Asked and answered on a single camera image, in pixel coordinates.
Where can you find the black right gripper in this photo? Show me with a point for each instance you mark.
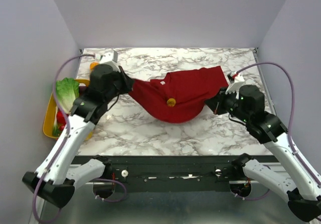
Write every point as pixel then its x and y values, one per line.
pixel 216 103

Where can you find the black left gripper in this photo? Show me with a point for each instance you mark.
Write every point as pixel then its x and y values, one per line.
pixel 128 81

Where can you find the red t-shirt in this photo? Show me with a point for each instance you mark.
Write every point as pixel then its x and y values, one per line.
pixel 190 89

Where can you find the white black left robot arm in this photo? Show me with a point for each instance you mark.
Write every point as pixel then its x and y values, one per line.
pixel 65 143

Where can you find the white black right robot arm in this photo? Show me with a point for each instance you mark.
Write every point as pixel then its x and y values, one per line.
pixel 283 158

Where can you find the orange snack packet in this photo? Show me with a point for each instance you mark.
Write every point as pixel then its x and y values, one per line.
pixel 93 65

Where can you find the toy green lettuce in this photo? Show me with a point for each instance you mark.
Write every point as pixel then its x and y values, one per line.
pixel 67 90

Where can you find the toy red bell pepper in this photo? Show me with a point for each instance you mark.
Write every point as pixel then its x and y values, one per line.
pixel 60 118

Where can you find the toy green onion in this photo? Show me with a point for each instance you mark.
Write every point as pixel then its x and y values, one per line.
pixel 57 130

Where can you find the yellow plastic basket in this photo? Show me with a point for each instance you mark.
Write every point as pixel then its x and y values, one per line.
pixel 50 118

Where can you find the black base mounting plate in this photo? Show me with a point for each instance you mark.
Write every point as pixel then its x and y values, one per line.
pixel 170 173

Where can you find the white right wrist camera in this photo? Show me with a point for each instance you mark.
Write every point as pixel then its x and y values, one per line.
pixel 236 81

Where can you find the aluminium frame rail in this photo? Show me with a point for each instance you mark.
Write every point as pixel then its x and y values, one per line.
pixel 57 184

